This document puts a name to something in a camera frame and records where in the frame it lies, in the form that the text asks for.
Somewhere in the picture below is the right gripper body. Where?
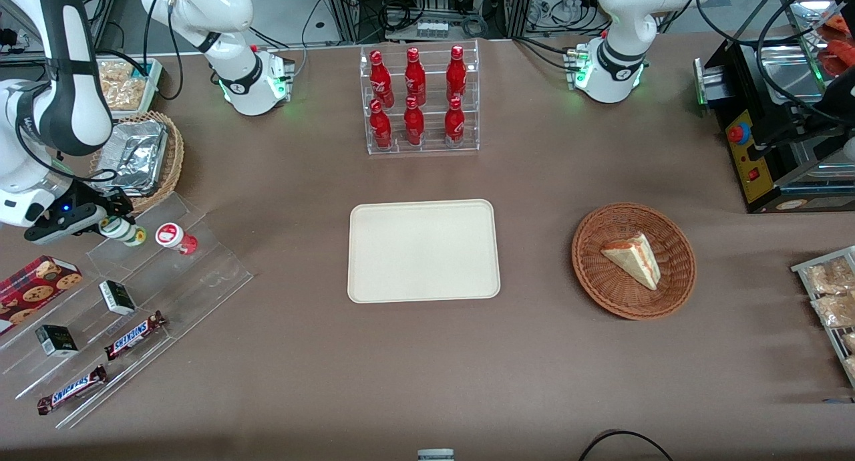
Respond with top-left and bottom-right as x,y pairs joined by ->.
0,172 -> 65,228

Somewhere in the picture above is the green gum bottle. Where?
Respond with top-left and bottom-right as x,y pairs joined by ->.
100,215 -> 148,247

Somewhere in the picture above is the red gum bottle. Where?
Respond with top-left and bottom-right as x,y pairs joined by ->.
155,222 -> 199,256

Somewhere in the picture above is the cream plastic tray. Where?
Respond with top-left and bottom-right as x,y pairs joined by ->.
347,199 -> 502,304

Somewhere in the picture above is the silver foil container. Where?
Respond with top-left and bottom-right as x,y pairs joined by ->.
94,120 -> 169,198

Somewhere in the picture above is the light wicker basket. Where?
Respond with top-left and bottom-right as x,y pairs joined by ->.
89,111 -> 185,214

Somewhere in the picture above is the black sealing machine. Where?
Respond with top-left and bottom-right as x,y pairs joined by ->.
693,0 -> 855,214

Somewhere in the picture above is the red snack packet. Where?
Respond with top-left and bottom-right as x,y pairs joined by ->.
819,15 -> 855,75

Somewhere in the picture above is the red cookie box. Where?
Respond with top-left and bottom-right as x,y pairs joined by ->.
0,255 -> 83,336

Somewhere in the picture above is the small black box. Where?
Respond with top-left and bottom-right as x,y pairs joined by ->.
99,280 -> 137,316
35,324 -> 79,358

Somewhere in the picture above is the clear acrylic stepped shelf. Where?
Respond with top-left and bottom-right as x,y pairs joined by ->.
0,192 -> 254,430

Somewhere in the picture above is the white snack box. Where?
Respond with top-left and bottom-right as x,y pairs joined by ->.
97,58 -> 164,121

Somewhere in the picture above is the Snickers chocolate bar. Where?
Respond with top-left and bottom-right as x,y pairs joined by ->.
37,365 -> 108,416
104,311 -> 168,361

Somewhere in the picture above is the clear snack bag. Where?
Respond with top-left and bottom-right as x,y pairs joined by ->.
812,294 -> 855,328
805,257 -> 855,295

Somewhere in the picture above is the wrapped sandwich wedge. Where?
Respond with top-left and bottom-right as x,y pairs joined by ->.
600,232 -> 662,291

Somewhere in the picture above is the brown wicker basket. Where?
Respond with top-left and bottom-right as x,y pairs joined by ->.
571,202 -> 697,321

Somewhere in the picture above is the red cola bottle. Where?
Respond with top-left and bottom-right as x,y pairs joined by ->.
403,96 -> 425,146
369,49 -> 395,109
444,97 -> 466,148
369,99 -> 393,150
405,47 -> 427,108
446,45 -> 468,103

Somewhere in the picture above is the clear acrylic bottle rack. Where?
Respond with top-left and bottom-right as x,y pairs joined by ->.
359,40 -> 480,156

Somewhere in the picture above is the metal wire tray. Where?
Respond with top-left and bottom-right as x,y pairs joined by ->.
792,246 -> 855,388

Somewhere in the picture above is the black floor cable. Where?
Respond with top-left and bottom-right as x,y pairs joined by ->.
578,430 -> 675,461

